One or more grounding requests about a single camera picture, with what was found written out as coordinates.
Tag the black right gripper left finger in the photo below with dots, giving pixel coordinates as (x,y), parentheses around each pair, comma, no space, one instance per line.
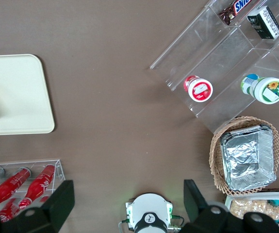
(56,206)

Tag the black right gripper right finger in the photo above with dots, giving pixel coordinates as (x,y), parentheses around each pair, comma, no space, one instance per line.
(197,208)

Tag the white rectangular snack tray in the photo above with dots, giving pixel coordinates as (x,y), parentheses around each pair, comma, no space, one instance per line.
(251,195)

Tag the light tan wicker basket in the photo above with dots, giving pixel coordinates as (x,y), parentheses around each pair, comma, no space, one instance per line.
(216,155)

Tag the beige rectangular tray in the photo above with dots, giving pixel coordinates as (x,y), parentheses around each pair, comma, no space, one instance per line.
(20,97)

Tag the red cola bottle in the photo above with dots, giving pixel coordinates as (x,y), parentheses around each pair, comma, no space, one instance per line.
(42,182)
(10,187)
(9,210)

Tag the clear acrylic bottle rack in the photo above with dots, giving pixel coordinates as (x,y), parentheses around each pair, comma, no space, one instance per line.
(59,167)

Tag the silver foil container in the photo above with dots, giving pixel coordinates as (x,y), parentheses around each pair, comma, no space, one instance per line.
(246,157)

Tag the small teal snack pack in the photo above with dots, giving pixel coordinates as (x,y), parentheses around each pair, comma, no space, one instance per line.
(277,202)

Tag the red lid yogurt cup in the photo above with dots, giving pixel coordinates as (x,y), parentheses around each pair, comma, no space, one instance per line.
(200,89)

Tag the green lid yogurt cup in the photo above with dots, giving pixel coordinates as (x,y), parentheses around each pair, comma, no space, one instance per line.
(270,89)

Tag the clear acrylic stepped shelf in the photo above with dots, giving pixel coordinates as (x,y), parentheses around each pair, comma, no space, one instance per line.
(226,48)

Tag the small black carton box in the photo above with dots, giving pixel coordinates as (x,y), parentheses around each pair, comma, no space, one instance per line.
(265,23)

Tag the brown snickers bar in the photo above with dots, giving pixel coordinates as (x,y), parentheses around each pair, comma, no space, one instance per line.
(241,6)

